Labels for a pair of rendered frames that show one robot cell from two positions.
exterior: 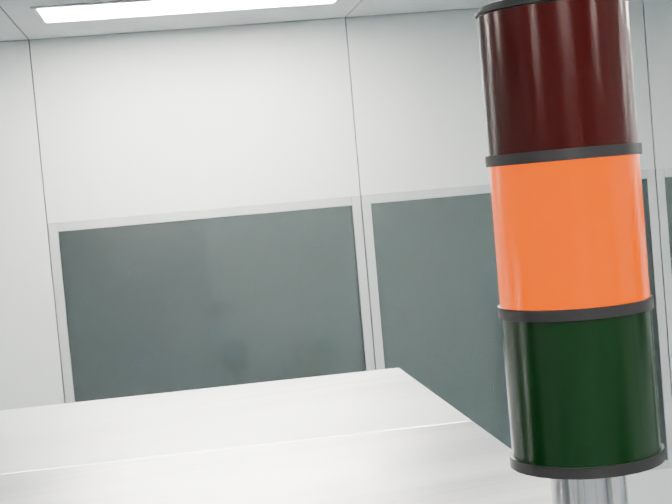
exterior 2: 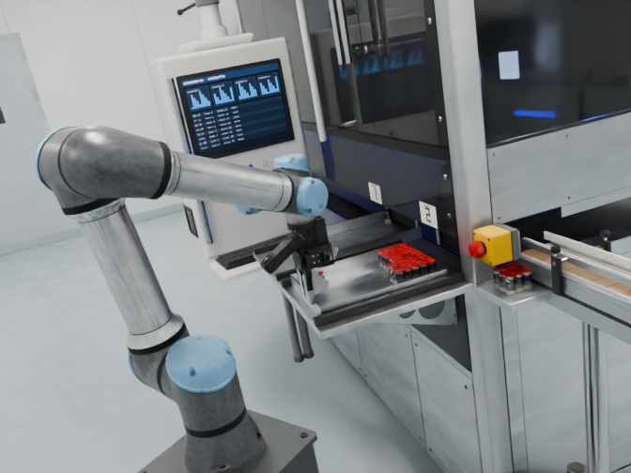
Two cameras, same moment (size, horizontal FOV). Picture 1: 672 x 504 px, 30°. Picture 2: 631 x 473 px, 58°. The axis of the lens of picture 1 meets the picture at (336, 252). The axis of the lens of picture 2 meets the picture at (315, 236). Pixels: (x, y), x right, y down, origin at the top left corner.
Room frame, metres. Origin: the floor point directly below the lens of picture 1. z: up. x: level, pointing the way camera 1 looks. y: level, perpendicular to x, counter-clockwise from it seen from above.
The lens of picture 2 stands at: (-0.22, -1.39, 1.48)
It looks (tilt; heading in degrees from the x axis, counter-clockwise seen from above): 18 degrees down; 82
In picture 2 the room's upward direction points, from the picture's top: 10 degrees counter-clockwise
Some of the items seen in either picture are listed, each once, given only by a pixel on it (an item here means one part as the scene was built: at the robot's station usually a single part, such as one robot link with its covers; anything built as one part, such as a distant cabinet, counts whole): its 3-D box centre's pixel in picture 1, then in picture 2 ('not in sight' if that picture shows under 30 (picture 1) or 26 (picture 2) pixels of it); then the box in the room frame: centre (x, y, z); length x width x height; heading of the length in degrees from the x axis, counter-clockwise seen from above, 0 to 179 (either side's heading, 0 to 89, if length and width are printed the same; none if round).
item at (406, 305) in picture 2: not in sight; (357, 264); (0.12, 0.16, 0.87); 0.70 x 0.48 x 0.02; 97
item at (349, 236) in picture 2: not in sight; (355, 236); (0.17, 0.33, 0.90); 0.34 x 0.26 x 0.04; 7
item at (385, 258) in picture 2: not in sight; (394, 266); (0.18, -0.01, 0.90); 0.18 x 0.02 x 0.05; 97
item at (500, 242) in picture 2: not in sight; (495, 244); (0.36, -0.24, 1.00); 0.08 x 0.07 x 0.07; 7
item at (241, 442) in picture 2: not in sight; (220, 433); (-0.32, -0.43, 0.84); 0.15 x 0.15 x 0.10
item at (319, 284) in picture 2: not in sight; (316, 286); (-0.05, -0.12, 0.95); 0.06 x 0.03 x 0.09; 7
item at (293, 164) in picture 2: not in sight; (292, 179); (-0.05, -0.11, 1.21); 0.09 x 0.08 x 0.11; 32
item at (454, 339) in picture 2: not in sight; (333, 237); (0.19, 0.86, 0.73); 1.98 x 0.01 x 0.25; 97
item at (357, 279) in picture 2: not in sight; (365, 278); (0.10, -0.02, 0.90); 0.34 x 0.26 x 0.04; 7
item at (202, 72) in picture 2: not in sight; (238, 144); (-0.12, 0.87, 1.19); 0.50 x 0.19 x 0.78; 15
